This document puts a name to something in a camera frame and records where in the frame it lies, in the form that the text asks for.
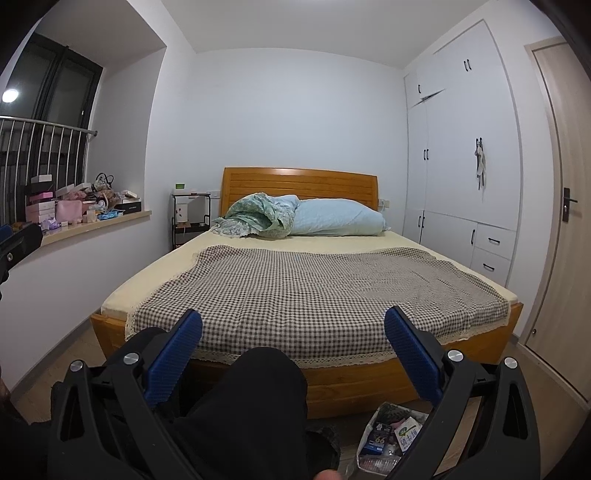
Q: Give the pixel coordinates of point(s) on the wooden headboard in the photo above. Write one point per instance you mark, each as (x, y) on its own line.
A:
(300, 184)

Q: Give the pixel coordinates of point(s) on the pink pouch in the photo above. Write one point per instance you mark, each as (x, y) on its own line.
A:
(69, 211)

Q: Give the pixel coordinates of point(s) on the white wardrobe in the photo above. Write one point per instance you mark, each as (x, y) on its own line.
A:
(452, 138)

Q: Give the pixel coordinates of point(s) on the black metal rack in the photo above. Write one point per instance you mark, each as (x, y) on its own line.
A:
(173, 221)

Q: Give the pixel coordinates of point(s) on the stack of pink boxes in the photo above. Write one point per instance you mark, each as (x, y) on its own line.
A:
(39, 212)

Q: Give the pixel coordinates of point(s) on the black box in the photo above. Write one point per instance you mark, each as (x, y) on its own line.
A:
(130, 208)

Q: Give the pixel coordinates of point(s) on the metal window railing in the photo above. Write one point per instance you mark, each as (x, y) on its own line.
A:
(55, 125)

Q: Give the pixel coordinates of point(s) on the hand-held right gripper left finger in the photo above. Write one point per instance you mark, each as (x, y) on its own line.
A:
(178, 355)

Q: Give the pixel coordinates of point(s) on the dark glass window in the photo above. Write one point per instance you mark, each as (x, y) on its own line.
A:
(64, 92)

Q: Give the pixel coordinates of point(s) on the beige door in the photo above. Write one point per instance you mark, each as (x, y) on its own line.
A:
(563, 300)

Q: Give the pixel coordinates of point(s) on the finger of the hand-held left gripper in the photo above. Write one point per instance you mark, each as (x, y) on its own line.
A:
(21, 242)

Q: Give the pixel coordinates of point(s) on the translucent trash bag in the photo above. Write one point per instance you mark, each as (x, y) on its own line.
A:
(367, 427)

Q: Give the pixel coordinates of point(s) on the brown checked blanket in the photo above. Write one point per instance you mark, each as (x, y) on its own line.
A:
(300, 295)

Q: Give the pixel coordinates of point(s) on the person's black trouser leg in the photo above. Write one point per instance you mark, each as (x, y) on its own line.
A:
(258, 406)

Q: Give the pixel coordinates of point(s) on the woven handbag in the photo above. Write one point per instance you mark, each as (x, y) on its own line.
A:
(104, 191)

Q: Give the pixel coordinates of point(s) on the light blue pillow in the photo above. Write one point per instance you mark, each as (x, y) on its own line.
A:
(337, 217)

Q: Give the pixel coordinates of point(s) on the green floral quilt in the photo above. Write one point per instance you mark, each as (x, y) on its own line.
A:
(258, 214)

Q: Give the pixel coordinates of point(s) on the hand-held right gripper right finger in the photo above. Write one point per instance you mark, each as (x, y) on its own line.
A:
(411, 355)

